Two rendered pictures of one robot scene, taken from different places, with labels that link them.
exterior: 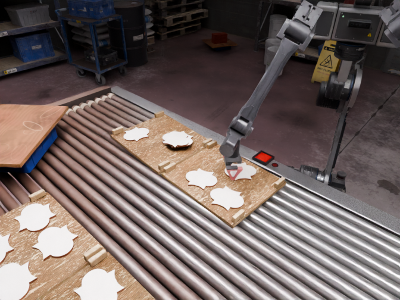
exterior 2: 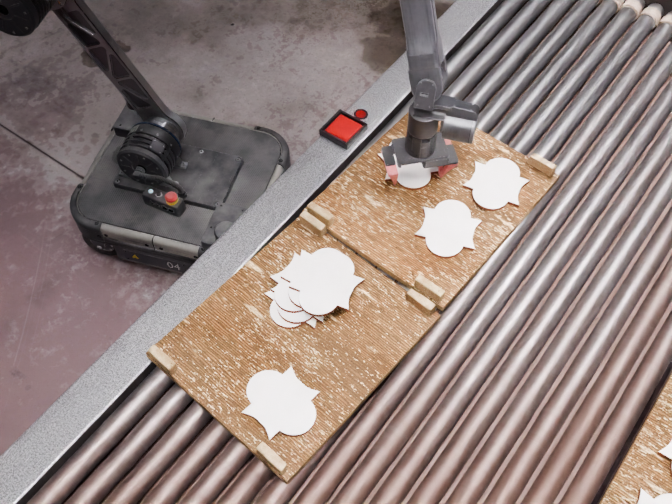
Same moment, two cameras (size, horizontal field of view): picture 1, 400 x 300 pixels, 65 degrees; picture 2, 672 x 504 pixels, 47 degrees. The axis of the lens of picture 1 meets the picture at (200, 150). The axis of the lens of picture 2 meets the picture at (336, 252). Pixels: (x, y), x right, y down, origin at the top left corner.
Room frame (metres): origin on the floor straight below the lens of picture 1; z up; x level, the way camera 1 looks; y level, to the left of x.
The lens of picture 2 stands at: (1.30, 0.85, 2.19)
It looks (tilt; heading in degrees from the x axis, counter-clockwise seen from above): 56 degrees down; 266
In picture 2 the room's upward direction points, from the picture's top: 1 degrees counter-clockwise
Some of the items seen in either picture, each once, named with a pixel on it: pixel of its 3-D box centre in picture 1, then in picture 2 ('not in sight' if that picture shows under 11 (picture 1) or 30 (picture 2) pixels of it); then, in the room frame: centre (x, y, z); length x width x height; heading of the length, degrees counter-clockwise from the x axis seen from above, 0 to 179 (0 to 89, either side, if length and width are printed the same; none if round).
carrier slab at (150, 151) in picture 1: (161, 140); (295, 335); (1.33, 0.20, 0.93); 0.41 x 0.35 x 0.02; 44
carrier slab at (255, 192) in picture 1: (222, 178); (432, 195); (1.03, -0.10, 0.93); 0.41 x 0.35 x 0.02; 45
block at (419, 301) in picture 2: (163, 165); (420, 302); (1.10, 0.16, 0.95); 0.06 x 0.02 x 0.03; 134
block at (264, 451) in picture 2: (118, 130); (272, 458); (1.38, 0.43, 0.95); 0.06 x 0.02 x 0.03; 134
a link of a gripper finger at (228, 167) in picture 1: (233, 169); (435, 161); (1.03, -0.14, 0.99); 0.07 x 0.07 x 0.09; 6
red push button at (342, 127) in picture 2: (263, 158); (343, 129); (1.20, -0.30, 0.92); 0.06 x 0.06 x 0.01; 48
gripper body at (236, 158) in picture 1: (232, 150); (421, 141); (1.06, -0.13, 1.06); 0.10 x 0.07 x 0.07; 6
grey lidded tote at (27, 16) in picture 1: (28, 14); not in sight; (4.90, 2.55, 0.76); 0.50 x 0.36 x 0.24; 145
